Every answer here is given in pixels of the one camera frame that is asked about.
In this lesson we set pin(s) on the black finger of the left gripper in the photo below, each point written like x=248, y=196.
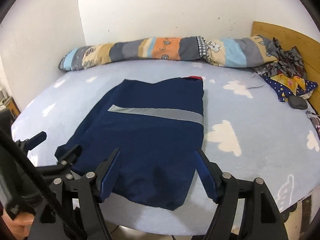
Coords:
x=66, y=159
x=29, y=144

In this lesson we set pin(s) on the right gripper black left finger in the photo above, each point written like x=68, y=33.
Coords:
x=80, y=201

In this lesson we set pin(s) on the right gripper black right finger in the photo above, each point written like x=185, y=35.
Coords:
x=245, y=209

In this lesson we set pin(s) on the navy work jacket red collar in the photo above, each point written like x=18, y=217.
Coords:
x=157, y=127

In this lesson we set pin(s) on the person's left hand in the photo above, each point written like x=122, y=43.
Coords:
x=20, y=226

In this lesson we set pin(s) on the wooden furniture at left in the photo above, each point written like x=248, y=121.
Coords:
x=8, y=102

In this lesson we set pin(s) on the light blue cloud bed sheet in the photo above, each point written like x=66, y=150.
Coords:
x=248, y=132

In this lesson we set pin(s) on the dark grey oval object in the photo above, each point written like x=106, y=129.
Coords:
x=297, y=102

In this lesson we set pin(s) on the dark patterned pillow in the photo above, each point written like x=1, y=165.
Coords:
x=285, y=86

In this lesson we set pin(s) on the grey patterned crumpled cloth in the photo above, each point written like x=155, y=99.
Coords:
x=289, y=62

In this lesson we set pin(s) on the striped patchwork rolled quilt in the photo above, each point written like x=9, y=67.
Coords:
x=245, y=52

